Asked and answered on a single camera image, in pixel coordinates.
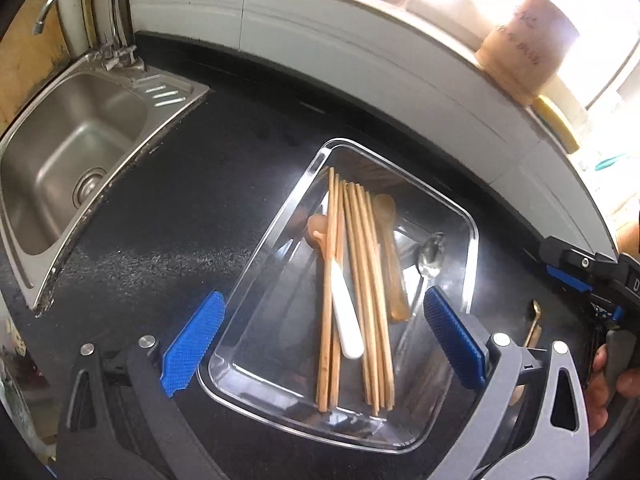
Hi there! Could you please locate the white handled spoon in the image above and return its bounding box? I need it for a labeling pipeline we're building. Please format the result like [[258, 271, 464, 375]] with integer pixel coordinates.
[[306, 213, 366, 360]]

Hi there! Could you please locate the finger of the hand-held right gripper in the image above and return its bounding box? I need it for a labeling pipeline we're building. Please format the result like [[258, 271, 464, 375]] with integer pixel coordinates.
[[541, 236, 622, 283], [546, 265, 596, 295]]

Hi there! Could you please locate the wooden cutting board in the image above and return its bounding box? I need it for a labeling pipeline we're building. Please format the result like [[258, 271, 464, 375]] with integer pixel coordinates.
[[0, 0, 69, 127]]

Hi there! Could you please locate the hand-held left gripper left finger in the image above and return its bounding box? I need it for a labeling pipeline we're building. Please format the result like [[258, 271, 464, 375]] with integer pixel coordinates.
[[57, 289, 225, 480]]

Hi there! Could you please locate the clear plastic tray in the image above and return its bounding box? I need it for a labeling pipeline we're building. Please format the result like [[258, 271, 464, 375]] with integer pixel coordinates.
[[196, 136, 479, 457]]

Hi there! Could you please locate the stainless steel sink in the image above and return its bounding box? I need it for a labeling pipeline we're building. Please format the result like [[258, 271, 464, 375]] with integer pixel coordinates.
[[0, 50, 212, 317]]

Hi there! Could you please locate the gold metal spoon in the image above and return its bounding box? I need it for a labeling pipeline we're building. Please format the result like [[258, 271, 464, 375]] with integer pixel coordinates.
[[521, 299, 544, 349]]

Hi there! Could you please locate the person's right hand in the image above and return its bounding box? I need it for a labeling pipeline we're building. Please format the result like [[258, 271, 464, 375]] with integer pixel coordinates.
[[586, 344, 640, 437]]

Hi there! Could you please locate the yellow sponge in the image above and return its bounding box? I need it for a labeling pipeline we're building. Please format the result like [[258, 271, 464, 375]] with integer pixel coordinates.
[[531, 94, 582, 154]]

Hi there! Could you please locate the large bamboo canister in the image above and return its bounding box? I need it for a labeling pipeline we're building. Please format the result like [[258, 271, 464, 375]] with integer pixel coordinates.
[[616, 220, 640, 257]]

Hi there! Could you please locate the silver metal spoon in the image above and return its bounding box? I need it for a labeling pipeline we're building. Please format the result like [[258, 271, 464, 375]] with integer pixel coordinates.
[[399, 232, 447, 357]]

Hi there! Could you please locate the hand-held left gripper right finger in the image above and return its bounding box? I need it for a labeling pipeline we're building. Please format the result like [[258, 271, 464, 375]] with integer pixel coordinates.
[[421, 285, 592, 480]]

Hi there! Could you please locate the group of wooden chopsticks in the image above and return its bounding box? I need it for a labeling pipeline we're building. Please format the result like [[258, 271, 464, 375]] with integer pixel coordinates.
[[314, 166, 397, 414]]

